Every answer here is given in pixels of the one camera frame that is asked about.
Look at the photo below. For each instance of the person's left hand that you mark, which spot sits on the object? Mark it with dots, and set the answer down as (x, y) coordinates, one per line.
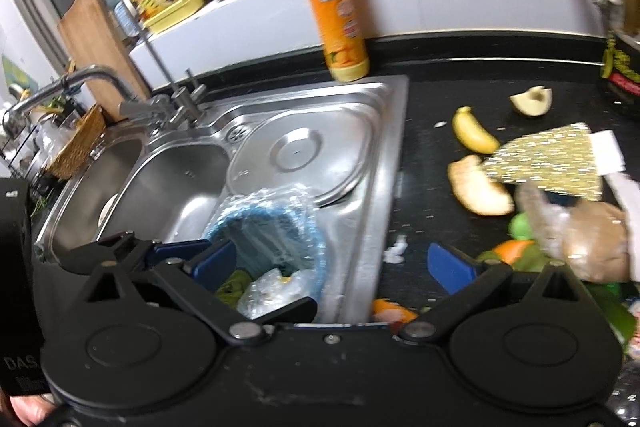
(30, 409)

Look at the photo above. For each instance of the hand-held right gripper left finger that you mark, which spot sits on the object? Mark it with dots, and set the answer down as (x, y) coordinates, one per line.
(215, 259)

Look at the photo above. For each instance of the wooden cutting board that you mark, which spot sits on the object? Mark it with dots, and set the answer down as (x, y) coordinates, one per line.
(95, 47)

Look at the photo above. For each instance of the brown paper bag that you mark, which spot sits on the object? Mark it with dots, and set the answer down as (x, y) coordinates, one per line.
(595, 242)

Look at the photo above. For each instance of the clear plastic wrapper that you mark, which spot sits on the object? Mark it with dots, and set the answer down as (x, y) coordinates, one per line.
(275, 289)

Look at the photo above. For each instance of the glitter scouring sponge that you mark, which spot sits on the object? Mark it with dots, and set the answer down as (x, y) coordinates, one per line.
(545, 162)

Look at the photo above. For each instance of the green leaf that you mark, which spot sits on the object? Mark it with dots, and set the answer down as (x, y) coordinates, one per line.
(612, 312)

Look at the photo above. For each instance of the white tissue scrap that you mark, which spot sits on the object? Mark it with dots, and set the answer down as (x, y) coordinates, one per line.
(395, 251)

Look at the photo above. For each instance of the yellow banana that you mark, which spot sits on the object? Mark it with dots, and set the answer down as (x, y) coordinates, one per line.
(472, 134)

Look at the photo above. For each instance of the metal pipe fitting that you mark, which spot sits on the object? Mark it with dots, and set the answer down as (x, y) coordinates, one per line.
(605, 1)

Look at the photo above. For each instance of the blue capped water bottle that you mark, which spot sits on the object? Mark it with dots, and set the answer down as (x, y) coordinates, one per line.
(120, 12)

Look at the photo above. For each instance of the blue bin with plastic bag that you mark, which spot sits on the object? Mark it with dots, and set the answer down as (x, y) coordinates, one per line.
(230, 227)

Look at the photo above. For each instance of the large steel faucet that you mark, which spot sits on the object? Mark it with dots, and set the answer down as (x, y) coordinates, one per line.
(85, 74)

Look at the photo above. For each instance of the round steel sink lid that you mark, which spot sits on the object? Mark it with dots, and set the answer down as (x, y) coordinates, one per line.
(300, 152)

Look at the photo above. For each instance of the woven wicker mat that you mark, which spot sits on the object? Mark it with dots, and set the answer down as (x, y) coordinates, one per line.
(75, 147)

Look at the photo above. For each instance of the green vegetable scrap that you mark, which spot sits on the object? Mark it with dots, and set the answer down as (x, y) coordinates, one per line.
(232, 287)

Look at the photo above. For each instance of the green lime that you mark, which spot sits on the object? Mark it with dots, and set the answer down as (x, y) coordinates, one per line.
(520, 227)

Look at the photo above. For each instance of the orange fruit piece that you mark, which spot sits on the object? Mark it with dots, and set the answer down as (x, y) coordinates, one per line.
(512, 251)

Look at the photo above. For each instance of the orange rimmed citrus slice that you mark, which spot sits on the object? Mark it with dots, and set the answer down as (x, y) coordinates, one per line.
(392, 309)

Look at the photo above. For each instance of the bread piece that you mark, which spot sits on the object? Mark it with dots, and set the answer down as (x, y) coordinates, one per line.
(477, 192)

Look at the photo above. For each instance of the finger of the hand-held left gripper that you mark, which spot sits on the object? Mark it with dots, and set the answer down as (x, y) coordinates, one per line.
(175, 249)

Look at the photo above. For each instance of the white crumpled paper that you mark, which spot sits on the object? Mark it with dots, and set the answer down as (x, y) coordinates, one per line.
(607, 152)

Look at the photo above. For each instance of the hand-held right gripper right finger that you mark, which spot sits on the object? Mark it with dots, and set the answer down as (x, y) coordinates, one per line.
(450, 269)

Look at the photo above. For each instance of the stainless steel sink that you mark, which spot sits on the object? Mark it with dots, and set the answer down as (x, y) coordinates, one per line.
(175, 187)

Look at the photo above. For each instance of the apple slice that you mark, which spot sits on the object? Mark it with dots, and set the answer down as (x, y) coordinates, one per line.
(530, 104)

